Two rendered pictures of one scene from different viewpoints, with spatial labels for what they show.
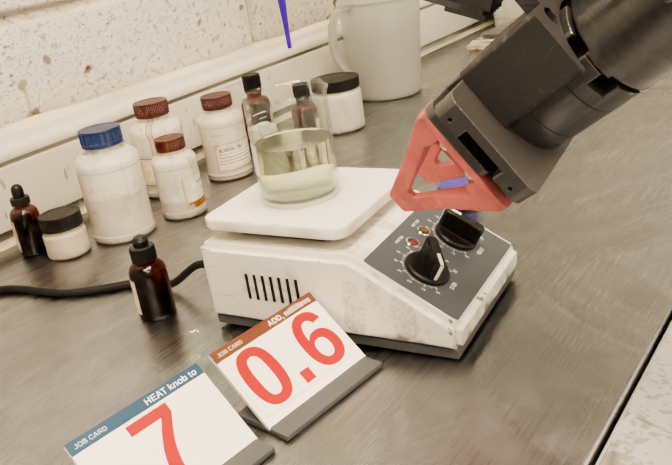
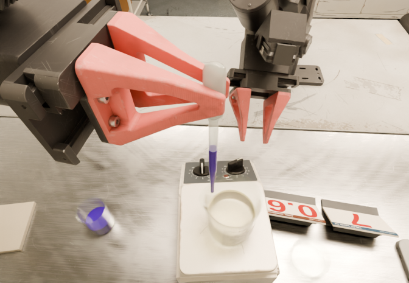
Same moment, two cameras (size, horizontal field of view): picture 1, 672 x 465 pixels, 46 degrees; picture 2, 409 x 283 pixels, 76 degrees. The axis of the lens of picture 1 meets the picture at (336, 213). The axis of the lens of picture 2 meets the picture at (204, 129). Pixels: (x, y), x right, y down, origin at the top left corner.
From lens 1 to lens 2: 67 cm
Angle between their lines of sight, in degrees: 92
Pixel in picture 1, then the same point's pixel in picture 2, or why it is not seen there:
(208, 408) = (336, 216)
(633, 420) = (254, 123)
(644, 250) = (153, 137)
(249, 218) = (267, 235)
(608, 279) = (179, 143)
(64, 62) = not seen: outside the picture
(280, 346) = (294, 210)
